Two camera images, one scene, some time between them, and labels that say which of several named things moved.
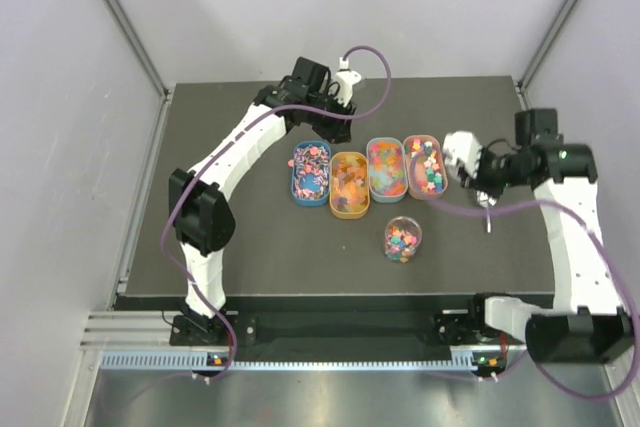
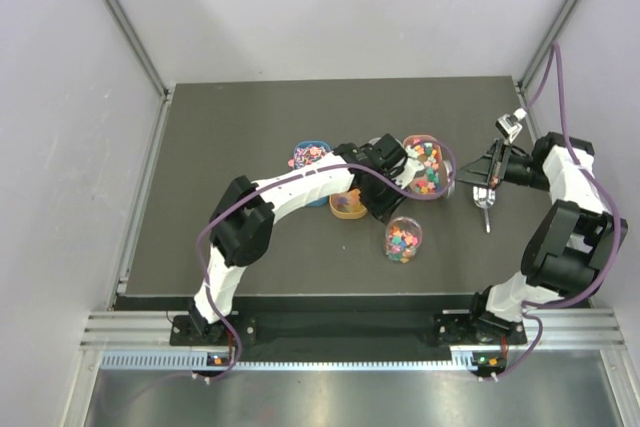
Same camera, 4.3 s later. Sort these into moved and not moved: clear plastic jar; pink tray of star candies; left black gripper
Moved: left black gripper
Not moved: clear plastic jar; pink tray of star candies
